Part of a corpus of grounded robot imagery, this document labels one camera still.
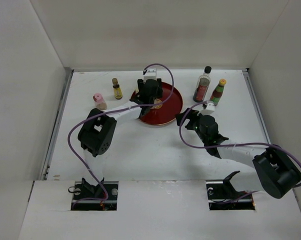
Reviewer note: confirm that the small brown yellow bottle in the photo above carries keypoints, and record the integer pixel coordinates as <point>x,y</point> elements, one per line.
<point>116,89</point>

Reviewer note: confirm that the pink lid shaker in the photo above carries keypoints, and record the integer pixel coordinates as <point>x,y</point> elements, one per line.
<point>99,102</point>

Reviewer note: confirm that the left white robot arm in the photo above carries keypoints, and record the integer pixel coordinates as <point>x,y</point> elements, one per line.
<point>97,130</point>

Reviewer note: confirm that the tall dark sauce bottle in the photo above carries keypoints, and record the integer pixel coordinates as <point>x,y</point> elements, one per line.
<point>202,86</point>

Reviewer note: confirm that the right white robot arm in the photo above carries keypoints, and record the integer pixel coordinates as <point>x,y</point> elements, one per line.
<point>277,170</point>

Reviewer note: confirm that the red round tray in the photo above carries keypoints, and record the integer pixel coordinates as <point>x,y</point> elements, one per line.
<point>164,109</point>

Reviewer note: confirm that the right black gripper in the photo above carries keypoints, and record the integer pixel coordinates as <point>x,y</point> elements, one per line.
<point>192,115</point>

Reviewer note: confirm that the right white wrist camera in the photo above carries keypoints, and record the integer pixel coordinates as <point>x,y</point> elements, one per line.
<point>208,108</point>

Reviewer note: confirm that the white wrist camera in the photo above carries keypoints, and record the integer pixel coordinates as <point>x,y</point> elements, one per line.
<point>149,74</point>
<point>208,108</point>

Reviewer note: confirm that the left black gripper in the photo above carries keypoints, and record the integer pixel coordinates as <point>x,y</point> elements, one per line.
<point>158,94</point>

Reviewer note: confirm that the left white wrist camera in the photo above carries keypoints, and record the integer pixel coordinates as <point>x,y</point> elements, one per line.
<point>149,74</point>

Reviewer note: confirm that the green label chili bottle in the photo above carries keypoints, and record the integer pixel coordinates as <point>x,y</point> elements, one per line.
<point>218,92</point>

